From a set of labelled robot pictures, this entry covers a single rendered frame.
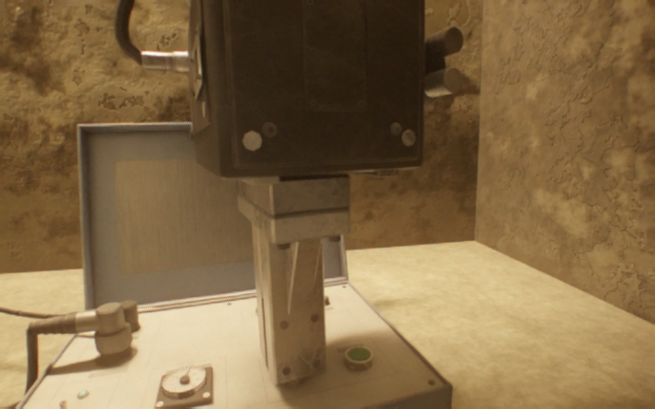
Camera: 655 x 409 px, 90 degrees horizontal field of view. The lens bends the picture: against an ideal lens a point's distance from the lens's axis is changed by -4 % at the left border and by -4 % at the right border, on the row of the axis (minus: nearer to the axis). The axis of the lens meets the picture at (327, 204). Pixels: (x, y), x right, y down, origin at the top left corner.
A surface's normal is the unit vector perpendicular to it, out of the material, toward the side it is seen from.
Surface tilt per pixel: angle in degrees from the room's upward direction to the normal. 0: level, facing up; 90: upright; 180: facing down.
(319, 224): 90
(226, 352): 0
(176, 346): 0
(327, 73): 90
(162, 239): 75
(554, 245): 90
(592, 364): 0
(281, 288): 90
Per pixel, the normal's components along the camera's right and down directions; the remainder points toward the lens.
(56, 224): 0.16, 0.17
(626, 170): -0.99, 0.05
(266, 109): 0.40, 0.15
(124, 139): 0.28, -0.11
